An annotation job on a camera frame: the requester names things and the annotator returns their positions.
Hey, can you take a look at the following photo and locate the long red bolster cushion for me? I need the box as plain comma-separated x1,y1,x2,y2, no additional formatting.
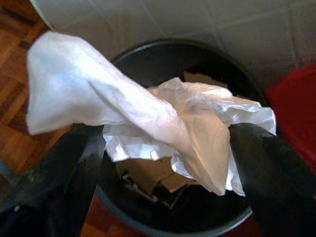
265,63,316,173

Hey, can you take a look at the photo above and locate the white tissue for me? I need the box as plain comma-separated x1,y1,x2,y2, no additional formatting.
26,31,232,197

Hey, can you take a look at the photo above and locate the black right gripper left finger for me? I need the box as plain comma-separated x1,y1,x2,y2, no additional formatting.
0,124,107,237

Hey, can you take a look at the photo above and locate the brown cardboard piece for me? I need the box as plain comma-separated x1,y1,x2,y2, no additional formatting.
182,70,230,88
116,157,198,210

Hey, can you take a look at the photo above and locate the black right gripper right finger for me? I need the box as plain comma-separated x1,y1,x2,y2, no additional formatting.
229,122,316,237

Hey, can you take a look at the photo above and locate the round black trash bin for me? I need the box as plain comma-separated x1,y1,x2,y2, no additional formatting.
95,39,271,235

